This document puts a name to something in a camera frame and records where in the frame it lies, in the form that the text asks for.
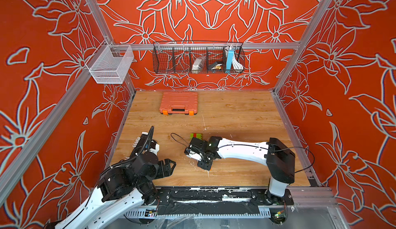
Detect clear plastic bag in basket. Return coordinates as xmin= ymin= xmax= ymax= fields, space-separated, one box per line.
xmin=191 ymin=56 xmax=206 ymax=74

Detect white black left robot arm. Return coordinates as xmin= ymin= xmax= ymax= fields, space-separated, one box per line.
xmin=44 ymin=127 xmax=176 ymax=229

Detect white wire wall basket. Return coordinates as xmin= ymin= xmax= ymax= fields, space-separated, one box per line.
xmin=87 ymin=45 xmax=135 ymax=84

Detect black round puck with label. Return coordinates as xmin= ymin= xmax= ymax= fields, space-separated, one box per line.
xmin=148 ymin=140 xmax=159 ymax=155

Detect orange plastic tool case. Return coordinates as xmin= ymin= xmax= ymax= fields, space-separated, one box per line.
xmin=159 ymin=91 xmax=198 ymax=116

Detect black wire wall basket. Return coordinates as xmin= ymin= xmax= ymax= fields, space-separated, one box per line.
xmin=153 ymin=41 xmax=245 ymax=74

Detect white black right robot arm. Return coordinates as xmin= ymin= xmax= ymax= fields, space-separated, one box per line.
xmin=184 ymin=136 xmax=303 ymax=205

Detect black small item in basket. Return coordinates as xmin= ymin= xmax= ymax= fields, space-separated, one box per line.
xmin=208 ymin=61 xmax=223 ymax=71

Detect white cables in basket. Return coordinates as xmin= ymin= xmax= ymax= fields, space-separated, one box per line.
xmin=232 ymin=54 xmax=244 ymax=73

